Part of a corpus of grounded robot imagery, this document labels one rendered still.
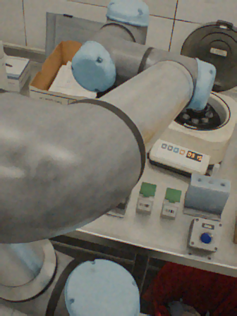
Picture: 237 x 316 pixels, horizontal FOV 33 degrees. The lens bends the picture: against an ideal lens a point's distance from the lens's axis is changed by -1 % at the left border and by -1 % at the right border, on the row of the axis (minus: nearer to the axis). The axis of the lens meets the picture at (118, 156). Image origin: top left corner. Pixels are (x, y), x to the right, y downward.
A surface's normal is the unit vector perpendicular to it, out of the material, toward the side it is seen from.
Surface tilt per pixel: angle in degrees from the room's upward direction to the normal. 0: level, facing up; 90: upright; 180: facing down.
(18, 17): 90
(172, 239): 0
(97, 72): 90
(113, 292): 7
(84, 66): 90
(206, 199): 90
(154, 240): 0
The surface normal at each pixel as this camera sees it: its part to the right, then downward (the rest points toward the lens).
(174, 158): -0.10, -0.36
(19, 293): 0.03, 0.22
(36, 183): 0.47, 0.15
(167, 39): -0.23, 0.68
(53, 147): 0.46, -0.28
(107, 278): 0.18, -0.66
